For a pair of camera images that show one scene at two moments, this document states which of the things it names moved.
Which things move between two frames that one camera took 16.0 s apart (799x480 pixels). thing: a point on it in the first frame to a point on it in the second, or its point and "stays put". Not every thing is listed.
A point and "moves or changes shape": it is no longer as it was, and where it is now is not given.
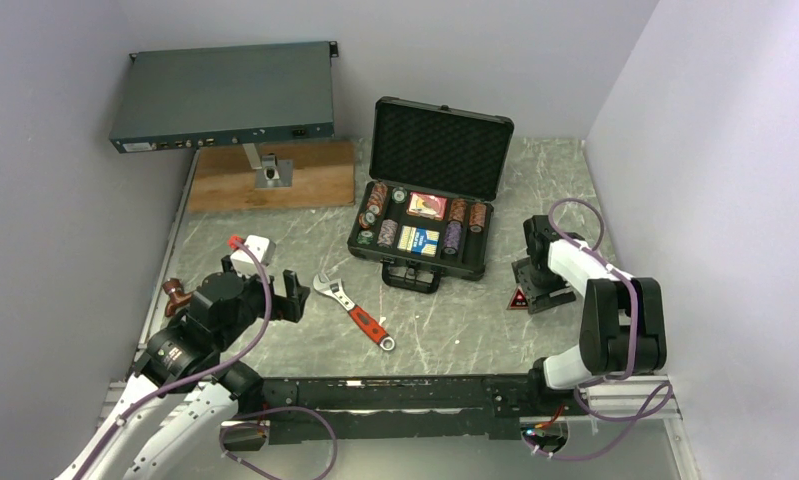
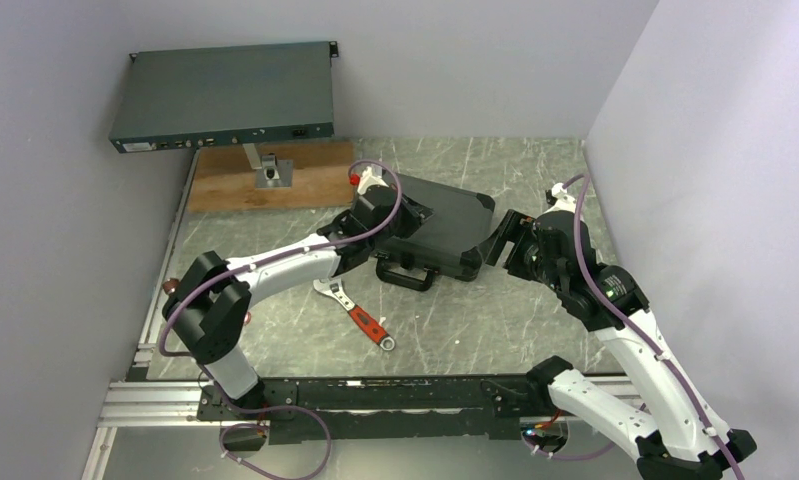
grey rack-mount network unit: [224, 96] stays put
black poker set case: [426, 210] moves or changes shape
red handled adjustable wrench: [334, 289] stays put
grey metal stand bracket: [272, 173] stays put
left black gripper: [296, 294] to [414, 213]
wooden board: [224, 179] stays put
